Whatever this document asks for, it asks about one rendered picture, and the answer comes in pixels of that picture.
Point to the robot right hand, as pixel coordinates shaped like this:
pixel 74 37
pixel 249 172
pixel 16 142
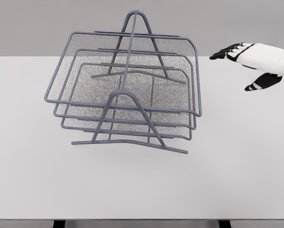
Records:
pixel 263 59

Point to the large grey mesh tray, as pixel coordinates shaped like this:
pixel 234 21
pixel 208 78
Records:
pixel 89 41

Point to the medium grey mesh tray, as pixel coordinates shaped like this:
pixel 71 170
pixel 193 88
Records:
pixel 171 121

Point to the small grey mesh tray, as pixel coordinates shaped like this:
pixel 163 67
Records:
pixel 171 133

